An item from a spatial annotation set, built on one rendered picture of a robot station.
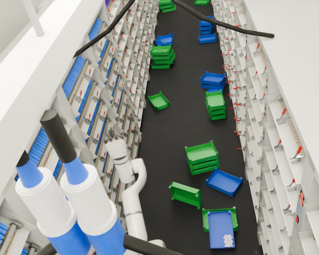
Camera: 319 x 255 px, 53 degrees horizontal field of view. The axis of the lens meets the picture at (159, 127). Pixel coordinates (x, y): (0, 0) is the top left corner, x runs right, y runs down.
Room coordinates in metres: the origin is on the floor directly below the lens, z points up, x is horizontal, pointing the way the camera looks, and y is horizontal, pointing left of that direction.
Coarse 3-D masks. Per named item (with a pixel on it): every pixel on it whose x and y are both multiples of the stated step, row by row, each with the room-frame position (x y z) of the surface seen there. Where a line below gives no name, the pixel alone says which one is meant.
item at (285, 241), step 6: (264, 168) 1.36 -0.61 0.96; (264, 174) 1.35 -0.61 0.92; (270, 174) 1.33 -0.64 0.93; (270, 180) 1.28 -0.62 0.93; (270, 186) 1.24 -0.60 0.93; (270, 198) 1.15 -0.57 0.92; (276, 198) 1.14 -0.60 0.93; (276, 204) 1.10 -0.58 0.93; (276, 210) 1.06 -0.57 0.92; (276, 216) 1.03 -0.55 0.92; (282, 216) 1.02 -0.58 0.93; (276, 222) 0.99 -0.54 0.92; (282, 222) 0.98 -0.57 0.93; (282, 228) 0.95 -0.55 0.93; (282, 240) 0.88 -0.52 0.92; (288, 240) 0.87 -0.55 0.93; (288, 246) 0.84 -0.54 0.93
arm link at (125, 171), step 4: (128, 160) 1.25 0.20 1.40; (124, 164) 1.23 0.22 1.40; (128, 164) 1.24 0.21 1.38; (116, 168) 1.24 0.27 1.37; (120, 168) 1.22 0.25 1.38; (124, 168) 1.22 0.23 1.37; (128, 168) 1.22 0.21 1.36; (132, 168) 1.22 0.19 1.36; (120, 172) 1.22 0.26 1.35; (124, 172) 1.21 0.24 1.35; (128, 172) 1.22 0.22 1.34; (132, 172) 1.22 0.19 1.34; (120, 176) 1.22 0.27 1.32; (124, 176) 1.21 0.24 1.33; (128, 176) 1.21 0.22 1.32; (132, 176) 1.22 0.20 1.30; (124, 180) 1.20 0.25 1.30; (128, 180) 1.20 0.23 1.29; (132, 180) 1.21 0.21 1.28
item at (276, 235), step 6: (264, 186) 1.36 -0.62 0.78; (264, 192) 1.34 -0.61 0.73; (270, 204) 1.23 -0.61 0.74; (270, 210) 1.18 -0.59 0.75; (270, 216) 1.15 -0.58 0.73; (270, 222) 1.11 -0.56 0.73; (276, 228) 1.06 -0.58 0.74; (276, 234) 1.02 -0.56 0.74; (276, 240) 0.98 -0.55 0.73; (276, 246) 0.95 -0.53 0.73; (282, 246) 0.92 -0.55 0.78; (282, 252) 0.90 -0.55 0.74
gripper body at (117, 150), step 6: (120, 138) 1.31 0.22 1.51; (108, 144) 1.27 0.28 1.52; (114, 144) 1.27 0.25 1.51; (120, 144) 1.27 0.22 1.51; (108, 150) 1.26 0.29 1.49; (114, 150) 1.26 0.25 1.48; (120, 150) 1.26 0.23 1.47; (126, 150) 1.26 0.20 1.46; (114, 156) 1.25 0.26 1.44; (120, 156) 1.25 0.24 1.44
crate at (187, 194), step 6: (174, 186) 2.01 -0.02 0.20; (180, 186) 1.99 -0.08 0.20; (186, 186) 1.98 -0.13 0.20; (174, 192) 2.07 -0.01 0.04; (180, 192) 2.03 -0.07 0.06; (186, 192) 1.99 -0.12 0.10; (192, 192) 1.89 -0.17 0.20; (198, 192) 1.88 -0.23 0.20; (174, 198) 2.02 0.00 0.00; (180, 198) 2.00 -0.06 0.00; (186, 198) 1.99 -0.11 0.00; (192, 198) 1.95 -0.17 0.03; (198, 198) 1.85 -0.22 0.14; (192, 204) 1.90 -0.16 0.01; (198, 204) 1.89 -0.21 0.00
